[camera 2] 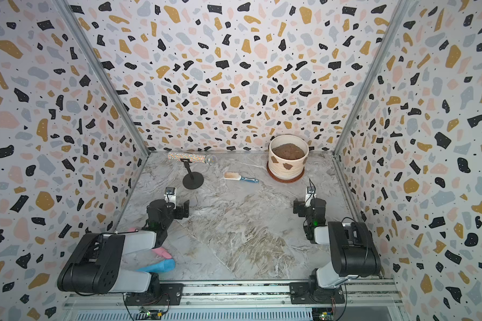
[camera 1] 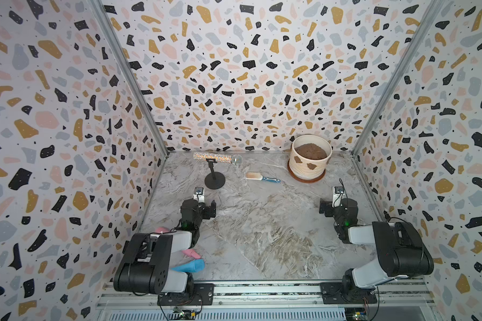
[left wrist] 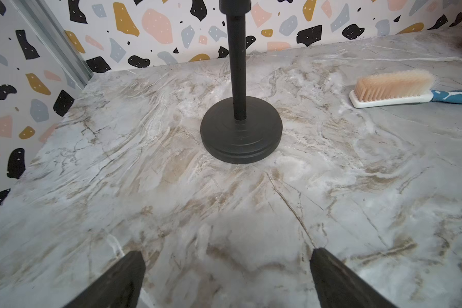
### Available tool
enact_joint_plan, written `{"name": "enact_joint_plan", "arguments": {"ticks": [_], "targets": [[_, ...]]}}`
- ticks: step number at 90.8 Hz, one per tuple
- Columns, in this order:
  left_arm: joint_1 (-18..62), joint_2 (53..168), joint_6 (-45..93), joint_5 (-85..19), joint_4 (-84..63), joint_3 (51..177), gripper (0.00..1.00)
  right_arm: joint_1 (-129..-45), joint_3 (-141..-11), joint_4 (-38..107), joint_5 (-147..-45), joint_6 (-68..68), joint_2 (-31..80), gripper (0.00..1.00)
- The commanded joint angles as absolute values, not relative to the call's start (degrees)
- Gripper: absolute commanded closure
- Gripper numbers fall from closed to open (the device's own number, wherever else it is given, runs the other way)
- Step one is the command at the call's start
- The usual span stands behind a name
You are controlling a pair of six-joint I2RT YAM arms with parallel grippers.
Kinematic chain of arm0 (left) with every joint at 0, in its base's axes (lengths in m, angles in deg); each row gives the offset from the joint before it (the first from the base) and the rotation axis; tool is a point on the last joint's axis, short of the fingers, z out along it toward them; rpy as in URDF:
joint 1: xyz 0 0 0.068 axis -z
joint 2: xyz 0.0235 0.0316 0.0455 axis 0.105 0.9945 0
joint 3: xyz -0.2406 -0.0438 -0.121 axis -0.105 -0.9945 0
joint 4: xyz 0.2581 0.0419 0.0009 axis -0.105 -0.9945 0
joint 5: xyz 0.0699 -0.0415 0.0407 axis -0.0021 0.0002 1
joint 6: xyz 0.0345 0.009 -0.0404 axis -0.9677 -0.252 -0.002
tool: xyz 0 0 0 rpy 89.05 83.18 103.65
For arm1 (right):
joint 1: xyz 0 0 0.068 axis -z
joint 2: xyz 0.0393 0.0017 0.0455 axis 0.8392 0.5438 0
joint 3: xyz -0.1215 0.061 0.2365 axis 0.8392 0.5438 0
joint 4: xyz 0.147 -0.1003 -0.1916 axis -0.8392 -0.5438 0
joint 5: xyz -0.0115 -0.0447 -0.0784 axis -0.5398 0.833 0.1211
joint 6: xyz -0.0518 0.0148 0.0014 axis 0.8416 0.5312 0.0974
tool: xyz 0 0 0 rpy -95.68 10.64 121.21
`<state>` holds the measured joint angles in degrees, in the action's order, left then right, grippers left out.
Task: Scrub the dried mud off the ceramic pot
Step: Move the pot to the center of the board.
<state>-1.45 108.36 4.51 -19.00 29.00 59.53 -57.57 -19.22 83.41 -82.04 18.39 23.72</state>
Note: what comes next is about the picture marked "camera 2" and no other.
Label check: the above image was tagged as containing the cream ceramic pot with soil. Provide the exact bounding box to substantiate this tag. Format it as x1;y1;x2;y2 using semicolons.
266;135;309;183

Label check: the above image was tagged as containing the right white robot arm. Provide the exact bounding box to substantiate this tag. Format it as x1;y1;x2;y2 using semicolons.
293;195;381;301

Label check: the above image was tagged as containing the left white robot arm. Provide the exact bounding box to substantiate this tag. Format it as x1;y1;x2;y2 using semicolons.
57;198;190;296

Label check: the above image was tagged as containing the terracotta pot saucer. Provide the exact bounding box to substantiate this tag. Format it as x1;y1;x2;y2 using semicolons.
266;162;306;184

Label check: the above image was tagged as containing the glitter tube on black stand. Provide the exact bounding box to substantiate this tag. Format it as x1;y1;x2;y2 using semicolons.
167;152;217;190

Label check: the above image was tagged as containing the pink silicone tool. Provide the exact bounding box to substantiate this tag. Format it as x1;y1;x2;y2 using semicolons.
152;247;173;259

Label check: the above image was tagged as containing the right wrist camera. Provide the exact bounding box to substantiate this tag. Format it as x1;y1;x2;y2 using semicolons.
305;186;316;207

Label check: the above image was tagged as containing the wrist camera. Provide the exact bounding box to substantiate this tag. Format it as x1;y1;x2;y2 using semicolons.
164;187;177;207
305;186;316;207

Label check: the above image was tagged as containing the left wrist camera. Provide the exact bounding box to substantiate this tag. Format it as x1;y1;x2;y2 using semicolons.
164;187;177;207

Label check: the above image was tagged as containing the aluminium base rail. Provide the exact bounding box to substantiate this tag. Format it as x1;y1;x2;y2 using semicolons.
62;278;408;320

